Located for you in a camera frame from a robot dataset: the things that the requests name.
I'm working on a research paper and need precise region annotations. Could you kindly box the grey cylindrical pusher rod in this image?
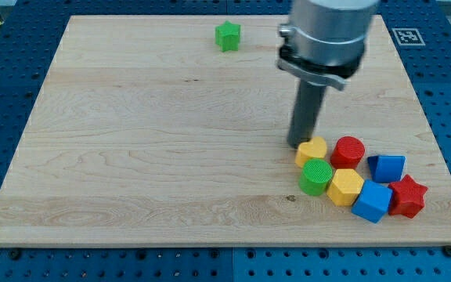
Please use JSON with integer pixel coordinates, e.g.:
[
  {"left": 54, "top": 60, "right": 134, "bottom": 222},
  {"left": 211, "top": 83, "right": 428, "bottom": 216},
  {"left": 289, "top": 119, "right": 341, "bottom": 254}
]
[{"left": 287, "top": 80, "right": 326, "bottom": 148}]

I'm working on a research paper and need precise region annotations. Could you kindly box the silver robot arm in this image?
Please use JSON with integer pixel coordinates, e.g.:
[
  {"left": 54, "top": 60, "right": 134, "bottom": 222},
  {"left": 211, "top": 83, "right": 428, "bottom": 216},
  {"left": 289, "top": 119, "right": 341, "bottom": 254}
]
[{"left": 276, "top": 0, "right": 379, "bottom": 149}]

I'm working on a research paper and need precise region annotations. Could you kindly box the green star block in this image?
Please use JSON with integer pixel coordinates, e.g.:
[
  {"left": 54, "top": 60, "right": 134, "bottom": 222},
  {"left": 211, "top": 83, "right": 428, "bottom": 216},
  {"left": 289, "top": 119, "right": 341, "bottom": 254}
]
[{"left": 215, "top": 20, "right": 241, "bottom": 52}]

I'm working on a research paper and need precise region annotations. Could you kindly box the red star block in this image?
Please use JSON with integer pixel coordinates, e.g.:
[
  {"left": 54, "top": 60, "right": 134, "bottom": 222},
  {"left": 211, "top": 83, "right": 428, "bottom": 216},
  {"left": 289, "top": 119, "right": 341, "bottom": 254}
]
[{"left": 388, "top": 175, "right": 428, "bottom": 219}]

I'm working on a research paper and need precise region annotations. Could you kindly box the yellow heart block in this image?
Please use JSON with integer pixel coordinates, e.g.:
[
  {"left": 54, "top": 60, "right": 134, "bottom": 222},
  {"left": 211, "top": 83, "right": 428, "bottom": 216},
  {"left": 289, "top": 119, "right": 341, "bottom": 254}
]
[{"left": 294, "top": 136, "right": 327, "bottom": 168}]

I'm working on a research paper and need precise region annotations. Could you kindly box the red cylinder block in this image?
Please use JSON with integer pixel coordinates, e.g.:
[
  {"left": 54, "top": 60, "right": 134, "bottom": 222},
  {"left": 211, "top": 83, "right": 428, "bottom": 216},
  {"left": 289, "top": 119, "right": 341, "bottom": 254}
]
[{"left": 330, "top": 136, "right": 366, "bottom": 169}]

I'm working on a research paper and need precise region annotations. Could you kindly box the green cylinder block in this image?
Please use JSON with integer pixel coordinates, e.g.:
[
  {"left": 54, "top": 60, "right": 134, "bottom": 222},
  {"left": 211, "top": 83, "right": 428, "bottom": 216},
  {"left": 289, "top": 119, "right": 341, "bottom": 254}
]
[{"left": 298, "top": 158, "right": 333, "bottom": 196}]

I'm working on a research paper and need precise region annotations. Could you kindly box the yellow hexagon block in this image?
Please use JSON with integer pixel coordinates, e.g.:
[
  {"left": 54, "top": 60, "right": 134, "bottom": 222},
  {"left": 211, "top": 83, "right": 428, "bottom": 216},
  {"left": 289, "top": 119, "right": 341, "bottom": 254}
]
[{"left": 327, "top": 168, "right": 364, "bottom": 206}]

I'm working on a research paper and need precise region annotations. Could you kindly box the blue triangular block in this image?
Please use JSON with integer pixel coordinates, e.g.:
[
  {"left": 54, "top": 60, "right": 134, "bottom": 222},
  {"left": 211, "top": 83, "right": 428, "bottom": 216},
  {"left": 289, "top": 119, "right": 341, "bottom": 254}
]
[{"left": 367, "top": 155, "right": 406, "bottom": 183}]

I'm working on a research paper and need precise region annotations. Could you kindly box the blue cube block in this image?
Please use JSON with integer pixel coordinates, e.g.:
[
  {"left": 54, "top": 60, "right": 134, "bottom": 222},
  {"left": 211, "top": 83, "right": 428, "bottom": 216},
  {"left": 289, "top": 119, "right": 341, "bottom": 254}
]
[{"left": 352, "top": 179, "right": 393, "bottom": 223}]

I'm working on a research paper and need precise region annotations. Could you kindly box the white fiducial marker tag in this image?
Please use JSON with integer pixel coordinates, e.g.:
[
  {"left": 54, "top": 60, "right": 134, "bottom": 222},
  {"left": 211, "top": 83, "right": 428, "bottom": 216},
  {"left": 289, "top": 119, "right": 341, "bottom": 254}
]
[{"left": 392, "top": 27, "right": 425, "bottom": 46}]

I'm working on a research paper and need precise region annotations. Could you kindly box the wooden board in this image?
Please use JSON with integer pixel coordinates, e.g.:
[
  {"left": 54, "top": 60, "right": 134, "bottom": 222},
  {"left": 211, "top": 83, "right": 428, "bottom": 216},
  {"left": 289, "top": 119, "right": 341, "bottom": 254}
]
[{"left": 0, "top": 16, "right": 451, "bottom": 248}]

